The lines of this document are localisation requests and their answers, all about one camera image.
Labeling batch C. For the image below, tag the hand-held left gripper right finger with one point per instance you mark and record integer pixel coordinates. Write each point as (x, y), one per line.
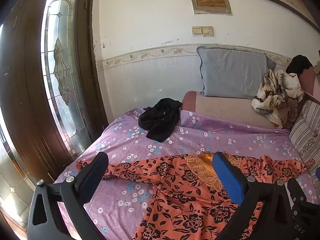
(228, 180)

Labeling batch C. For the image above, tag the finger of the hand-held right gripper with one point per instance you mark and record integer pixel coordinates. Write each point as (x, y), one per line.
(317, 173)

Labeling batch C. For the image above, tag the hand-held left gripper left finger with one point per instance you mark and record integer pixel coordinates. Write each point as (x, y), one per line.
(96, 170)

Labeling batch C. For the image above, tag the orange black floral garment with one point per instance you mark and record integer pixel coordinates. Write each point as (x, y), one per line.
(175, 192)

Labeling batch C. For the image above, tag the striped floral pillow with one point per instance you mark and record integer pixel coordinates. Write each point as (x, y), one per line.
(307, 130)

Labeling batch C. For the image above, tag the purple floral bedsheet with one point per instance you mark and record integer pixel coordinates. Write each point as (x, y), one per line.
(200, 135)

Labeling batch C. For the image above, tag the pink beige mattress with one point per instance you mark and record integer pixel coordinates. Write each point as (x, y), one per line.
(225, 110)

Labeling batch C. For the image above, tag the black cloth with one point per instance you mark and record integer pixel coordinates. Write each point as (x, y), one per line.
(160, 120)

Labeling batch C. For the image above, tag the maroon cushion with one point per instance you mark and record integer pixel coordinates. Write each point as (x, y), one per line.
(310, 82)

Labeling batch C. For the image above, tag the beige leaf print blanket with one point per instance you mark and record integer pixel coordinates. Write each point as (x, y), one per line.
(275, 92)

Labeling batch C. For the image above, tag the grey pillow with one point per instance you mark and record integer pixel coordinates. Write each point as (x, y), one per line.
(230, 72)

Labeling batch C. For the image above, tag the wooden stained glass door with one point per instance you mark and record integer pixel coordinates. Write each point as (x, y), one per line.
(22, 80)

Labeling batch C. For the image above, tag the cream light switch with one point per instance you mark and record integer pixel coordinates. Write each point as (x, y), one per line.
(202, 31)

